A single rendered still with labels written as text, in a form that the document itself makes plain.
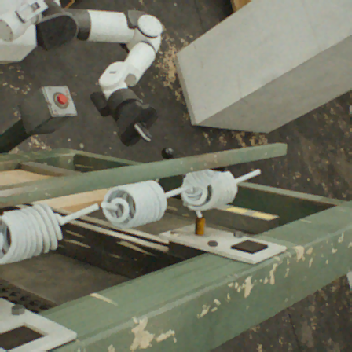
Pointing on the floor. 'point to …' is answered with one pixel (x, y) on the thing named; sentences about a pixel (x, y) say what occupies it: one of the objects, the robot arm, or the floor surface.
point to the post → (12, 137)
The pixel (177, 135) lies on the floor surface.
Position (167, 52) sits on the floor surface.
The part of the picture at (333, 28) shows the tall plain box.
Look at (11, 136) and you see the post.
